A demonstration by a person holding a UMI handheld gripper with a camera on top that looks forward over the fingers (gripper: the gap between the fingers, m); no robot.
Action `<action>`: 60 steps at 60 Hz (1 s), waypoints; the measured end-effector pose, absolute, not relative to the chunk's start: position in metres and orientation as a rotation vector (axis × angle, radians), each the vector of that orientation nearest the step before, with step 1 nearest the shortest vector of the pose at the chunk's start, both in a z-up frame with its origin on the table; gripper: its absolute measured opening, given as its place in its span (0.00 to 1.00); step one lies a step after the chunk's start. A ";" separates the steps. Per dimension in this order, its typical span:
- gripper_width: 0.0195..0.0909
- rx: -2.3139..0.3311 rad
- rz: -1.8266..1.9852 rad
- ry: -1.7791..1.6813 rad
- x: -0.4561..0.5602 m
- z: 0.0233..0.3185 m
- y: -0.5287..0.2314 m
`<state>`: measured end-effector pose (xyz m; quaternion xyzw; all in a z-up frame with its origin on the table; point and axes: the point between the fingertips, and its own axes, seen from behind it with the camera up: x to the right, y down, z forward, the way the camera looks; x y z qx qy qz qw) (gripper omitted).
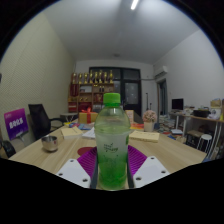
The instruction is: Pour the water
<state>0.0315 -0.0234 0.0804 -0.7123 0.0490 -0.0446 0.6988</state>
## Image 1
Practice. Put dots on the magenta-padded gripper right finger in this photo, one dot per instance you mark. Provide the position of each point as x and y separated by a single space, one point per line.
150 170

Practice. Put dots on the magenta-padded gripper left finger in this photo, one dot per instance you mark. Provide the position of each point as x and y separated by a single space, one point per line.
74 171

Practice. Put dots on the green drink bottle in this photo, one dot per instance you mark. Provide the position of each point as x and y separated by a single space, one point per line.
112 143

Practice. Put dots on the flat round red coaster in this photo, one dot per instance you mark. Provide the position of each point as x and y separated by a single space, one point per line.
84 150

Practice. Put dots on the wide cream book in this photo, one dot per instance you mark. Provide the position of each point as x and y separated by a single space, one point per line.
144 136

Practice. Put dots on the small steel cup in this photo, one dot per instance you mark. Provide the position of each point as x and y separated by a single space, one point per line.
49 143

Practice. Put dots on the small cream book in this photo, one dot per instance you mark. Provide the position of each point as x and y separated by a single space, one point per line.
71 132

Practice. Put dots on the white paper sheet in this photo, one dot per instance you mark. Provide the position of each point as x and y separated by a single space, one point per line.
90 134

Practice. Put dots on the orange book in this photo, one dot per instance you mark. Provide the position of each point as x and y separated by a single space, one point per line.
137 126

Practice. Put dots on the blue colourful book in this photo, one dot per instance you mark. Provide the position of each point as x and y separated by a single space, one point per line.
85 126

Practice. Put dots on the pink flowers in white pot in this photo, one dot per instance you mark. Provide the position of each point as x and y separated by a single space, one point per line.
149 116

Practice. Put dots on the yellow gift box red ribbon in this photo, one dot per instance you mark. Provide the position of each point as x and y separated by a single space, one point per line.
87 117

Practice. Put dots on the small round white table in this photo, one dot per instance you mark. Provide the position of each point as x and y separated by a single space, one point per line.
68 115

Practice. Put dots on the small standing card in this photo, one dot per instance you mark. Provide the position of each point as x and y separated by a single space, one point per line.
130 115

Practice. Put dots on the black office chair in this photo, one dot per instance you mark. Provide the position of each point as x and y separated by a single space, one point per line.
38 120

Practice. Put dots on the white round stool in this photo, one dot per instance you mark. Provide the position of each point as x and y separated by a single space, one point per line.
204 137

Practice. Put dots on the black tripod stand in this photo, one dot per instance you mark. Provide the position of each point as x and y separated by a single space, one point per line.
146 101

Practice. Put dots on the black chair armrest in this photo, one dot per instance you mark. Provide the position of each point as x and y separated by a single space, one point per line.
8 148

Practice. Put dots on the black computer monitor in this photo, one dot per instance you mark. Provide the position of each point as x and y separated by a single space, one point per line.
177 104

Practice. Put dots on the cluttered wooden side desk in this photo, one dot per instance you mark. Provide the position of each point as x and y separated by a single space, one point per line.
200 118

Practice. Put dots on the purple sign board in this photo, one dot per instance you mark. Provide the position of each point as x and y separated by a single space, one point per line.
16 123

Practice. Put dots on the wooden shelf unit with trophies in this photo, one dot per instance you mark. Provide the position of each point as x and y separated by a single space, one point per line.
86 95

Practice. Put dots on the dark glass door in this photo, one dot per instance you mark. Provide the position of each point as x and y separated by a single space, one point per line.
131 90

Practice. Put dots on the white wall air conditioner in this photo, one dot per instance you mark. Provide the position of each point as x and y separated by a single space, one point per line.
161 71

